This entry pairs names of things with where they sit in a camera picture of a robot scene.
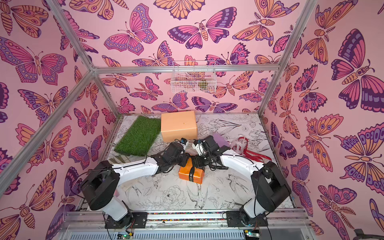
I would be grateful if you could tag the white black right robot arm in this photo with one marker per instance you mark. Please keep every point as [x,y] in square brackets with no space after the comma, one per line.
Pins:
[270,186]

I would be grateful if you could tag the orange gift box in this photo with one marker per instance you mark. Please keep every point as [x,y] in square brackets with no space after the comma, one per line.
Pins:
[192,174]

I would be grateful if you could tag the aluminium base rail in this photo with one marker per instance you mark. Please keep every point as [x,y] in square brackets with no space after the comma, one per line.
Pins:
[282,224]

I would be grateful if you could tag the white satin ribbon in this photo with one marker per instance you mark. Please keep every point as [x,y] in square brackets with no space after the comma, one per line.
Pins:
[237,146]

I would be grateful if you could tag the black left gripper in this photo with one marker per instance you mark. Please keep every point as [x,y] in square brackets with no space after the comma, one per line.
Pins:
[185,158]

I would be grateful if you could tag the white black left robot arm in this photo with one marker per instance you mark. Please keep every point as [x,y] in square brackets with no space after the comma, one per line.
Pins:
[100,185]

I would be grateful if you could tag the white wire basket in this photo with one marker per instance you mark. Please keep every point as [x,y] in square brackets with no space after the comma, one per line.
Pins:
[187,74]

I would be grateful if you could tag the lilac gift box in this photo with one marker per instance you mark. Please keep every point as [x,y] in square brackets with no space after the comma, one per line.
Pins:
[220,140]

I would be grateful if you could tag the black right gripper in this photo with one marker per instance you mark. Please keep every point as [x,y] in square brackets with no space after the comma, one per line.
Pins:
[197,160]

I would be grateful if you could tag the red satin ribbon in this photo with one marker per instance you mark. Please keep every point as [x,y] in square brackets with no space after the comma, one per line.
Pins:
[254,156]

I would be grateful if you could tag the green plant in basket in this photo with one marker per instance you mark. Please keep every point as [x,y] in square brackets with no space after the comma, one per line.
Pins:
[204,85]

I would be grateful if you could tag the green artificial grass mat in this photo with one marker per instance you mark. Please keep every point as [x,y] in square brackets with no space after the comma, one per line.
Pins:
[139,138]

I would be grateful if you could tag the black printed ribbon bow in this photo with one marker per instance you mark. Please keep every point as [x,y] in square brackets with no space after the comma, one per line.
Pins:
[192,173]

